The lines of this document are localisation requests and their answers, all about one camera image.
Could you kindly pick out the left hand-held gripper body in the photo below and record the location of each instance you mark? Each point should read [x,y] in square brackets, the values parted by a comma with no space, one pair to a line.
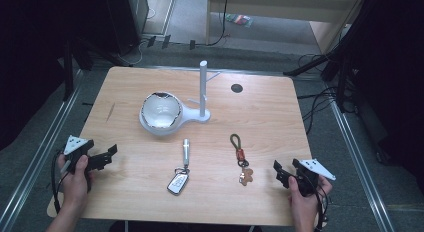
[77,150]

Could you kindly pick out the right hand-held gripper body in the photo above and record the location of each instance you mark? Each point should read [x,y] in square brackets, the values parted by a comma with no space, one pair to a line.
[310,173]

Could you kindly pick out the car key with silver fob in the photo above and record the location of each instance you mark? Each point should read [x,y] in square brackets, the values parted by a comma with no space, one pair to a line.
[181,173]

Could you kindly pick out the white key stand with pegs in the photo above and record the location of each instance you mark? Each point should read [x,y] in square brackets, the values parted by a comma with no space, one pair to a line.
[202,92]

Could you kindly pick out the person's right hand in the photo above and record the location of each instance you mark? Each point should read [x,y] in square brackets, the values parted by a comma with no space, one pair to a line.
[305,202]

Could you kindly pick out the person's left hand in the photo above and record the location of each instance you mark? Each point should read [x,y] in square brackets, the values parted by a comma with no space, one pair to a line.
[75,185]

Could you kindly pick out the black round table grommet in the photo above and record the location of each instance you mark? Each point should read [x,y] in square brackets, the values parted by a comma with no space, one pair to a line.
[236,88]

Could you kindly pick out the black plug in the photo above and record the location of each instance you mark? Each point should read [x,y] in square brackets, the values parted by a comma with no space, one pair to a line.
[166,41]
[192,44]
[151,41]

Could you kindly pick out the black metal stand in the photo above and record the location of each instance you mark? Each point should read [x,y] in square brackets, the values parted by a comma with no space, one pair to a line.
[320,58]

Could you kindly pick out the dark cabinet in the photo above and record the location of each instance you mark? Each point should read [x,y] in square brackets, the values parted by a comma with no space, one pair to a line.
[125,18]

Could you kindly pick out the colourful packet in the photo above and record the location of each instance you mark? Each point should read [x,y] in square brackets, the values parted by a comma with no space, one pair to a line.
[239,20]

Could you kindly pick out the light wooden shelf unit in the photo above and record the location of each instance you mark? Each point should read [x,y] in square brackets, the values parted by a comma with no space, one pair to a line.
[266,5]

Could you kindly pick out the metal floor rail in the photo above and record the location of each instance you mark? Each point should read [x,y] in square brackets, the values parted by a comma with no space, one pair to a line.
[33,158]
[361,165]

